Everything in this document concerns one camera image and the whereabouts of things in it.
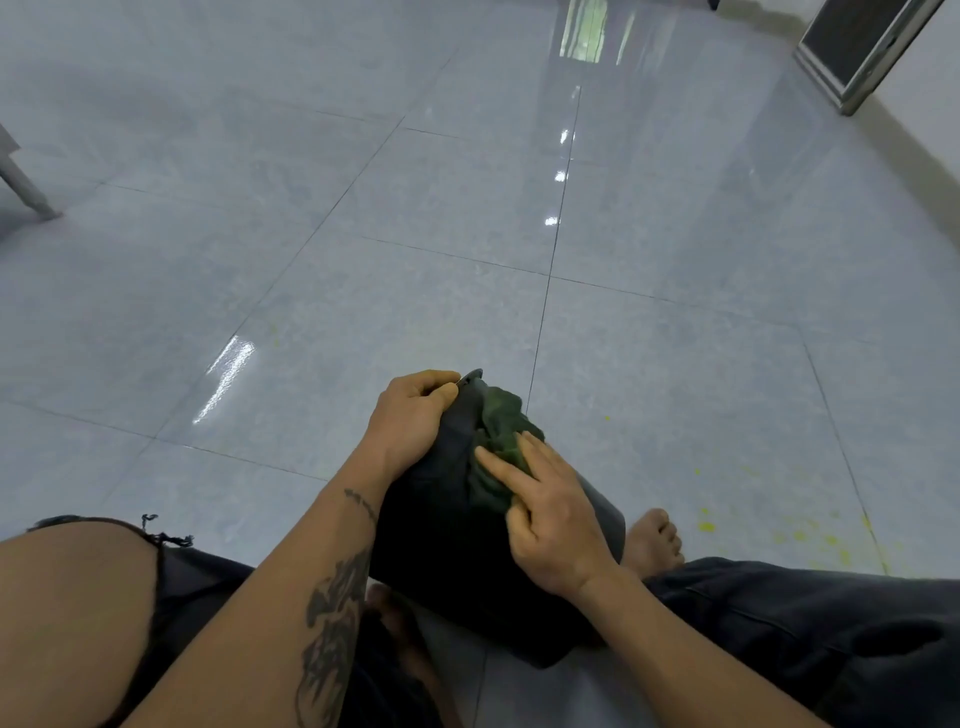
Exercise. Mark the person's left hand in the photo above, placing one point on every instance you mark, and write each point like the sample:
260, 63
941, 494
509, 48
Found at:
405, 431

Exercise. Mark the person's right hand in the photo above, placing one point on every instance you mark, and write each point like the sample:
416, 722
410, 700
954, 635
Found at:
559, 525

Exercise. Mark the person's left thumb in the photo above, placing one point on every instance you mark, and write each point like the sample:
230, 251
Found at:
442, 399

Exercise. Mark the person's right thumb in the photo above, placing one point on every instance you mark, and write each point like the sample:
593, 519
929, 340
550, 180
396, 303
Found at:
517, 534

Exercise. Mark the person's right middle finger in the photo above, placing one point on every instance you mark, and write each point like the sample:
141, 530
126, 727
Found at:
536, 461

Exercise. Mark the dark green cloth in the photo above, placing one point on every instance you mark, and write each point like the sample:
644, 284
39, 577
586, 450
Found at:
499, 420

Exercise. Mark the black cloth bag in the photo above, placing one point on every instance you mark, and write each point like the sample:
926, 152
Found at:
435, 540

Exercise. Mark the person's left forearm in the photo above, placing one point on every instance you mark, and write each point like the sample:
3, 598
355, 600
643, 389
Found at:
300, 600

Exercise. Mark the person's right forearm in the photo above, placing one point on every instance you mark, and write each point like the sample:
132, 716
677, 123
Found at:
675, 660

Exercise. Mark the person's bare foot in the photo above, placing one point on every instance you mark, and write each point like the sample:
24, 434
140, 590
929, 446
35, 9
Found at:
651, 541

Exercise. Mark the person's dark grey trousers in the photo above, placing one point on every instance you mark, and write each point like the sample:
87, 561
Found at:
795, 630

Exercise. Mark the person's left leg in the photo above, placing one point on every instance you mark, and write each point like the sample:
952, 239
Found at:
67, 615

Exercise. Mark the grey chair leg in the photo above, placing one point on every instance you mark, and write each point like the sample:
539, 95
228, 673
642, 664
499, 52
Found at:
22, 186

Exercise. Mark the metal-framed dark panel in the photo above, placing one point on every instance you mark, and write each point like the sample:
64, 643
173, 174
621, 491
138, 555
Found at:
855, 37

